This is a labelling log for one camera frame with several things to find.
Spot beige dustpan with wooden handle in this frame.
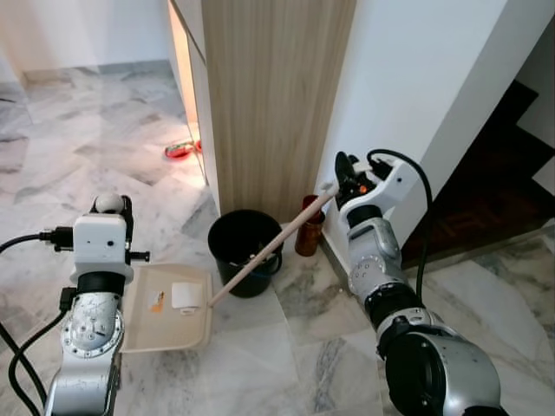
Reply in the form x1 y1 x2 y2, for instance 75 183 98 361
120 180 339 354

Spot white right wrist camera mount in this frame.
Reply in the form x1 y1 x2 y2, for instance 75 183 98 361
351 160 409 218

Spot brown bottle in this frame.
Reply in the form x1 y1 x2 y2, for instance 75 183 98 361
295 195 327 257

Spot red round floor object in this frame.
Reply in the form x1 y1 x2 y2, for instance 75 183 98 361
165 139 202 161

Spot light wood cabinet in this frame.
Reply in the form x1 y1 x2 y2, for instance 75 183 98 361
169 0 358 224

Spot black plastic bucket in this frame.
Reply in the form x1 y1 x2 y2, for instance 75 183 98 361
208 209 285 299

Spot black cable with plug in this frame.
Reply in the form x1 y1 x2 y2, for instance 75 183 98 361
0 226 77 256

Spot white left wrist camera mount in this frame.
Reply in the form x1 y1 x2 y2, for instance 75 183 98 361
71 212 136 275

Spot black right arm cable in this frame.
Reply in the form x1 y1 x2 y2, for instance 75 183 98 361
366 149 434 301

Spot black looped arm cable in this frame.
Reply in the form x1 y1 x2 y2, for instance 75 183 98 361
0 286 81 416

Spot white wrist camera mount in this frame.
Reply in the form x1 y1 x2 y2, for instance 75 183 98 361
71 212 136 275
351 160 409 218

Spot dark wooden staircase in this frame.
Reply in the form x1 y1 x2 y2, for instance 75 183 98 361
401 80 555 270

